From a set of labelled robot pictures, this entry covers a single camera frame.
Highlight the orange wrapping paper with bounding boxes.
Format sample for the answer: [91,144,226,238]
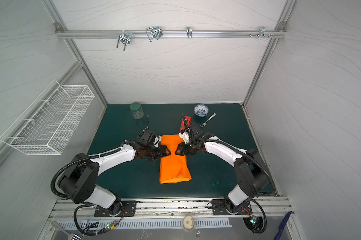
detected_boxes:
[160,135,191,184]

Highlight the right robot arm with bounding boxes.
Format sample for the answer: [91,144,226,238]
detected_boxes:
[175,124,276,215]

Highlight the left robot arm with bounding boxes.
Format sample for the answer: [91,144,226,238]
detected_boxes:
[50,130,171,209]

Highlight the silver fork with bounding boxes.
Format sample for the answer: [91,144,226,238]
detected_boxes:
[200,113,216,128]

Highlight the red tape dispenser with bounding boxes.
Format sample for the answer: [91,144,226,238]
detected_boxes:
[180,116,191,133]

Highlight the blue white ceramic bowl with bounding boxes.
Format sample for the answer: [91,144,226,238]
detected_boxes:
[193,104,209,117]

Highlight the green table mat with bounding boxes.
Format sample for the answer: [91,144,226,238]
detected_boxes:
[86,104,256,198]

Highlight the green lid glass jar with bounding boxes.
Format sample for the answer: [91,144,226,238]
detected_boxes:
[129,102,144,120]

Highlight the round white puck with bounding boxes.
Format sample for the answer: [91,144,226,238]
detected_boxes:
[182,215,195,232]

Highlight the left metal clamp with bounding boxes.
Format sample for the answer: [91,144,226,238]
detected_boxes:
[116,32,131,51]

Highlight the metal clamp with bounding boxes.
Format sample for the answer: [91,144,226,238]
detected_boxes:
[116,32,131,51]
[145,26,163,42]

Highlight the small metal hook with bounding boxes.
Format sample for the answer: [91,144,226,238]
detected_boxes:
[186,27,192,39]

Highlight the middle metal clamp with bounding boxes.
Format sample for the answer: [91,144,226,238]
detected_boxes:
[145,26,163,42]

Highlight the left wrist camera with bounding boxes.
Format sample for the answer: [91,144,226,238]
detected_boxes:
[154,136,162,146]

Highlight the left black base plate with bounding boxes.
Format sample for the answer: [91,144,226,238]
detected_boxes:
[94,200,137,218]

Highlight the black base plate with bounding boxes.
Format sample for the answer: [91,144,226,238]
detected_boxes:
[94,200,137,218]
[208,198,252,216]

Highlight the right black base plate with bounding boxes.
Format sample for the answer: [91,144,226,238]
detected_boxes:
[208,198,252,216]

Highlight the left base cable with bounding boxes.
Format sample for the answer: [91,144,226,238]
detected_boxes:
[73,203,126,237]

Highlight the base cable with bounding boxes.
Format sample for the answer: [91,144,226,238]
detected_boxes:
[73,203,126,237]
[242,199,268,234]

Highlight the white wire basket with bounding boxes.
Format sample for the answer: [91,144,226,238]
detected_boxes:
[0,80,95,156]

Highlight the right base cable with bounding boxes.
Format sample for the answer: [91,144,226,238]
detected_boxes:
[242,199,268,234]

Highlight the blue handled tool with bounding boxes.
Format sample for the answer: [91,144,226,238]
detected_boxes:
[273,211,292,240]

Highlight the right metal bracket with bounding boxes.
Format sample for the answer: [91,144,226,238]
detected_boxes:
[248,27,275,39]

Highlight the aluminium cross rail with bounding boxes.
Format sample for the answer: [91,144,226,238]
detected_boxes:
[56,29,287,39]

